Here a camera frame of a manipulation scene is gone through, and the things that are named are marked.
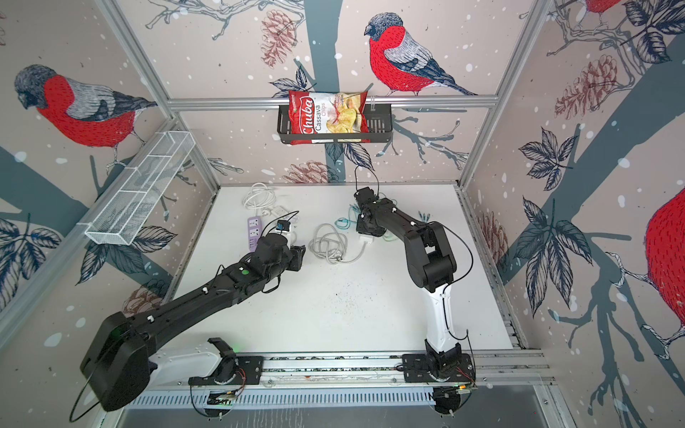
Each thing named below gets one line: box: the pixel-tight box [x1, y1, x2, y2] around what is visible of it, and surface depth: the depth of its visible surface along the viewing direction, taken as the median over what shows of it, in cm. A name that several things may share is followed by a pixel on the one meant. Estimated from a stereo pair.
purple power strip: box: [247, 215, 263, 253], surface depth 105 cm
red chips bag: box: [288, 90, 371, 146], surface depth 90 cm
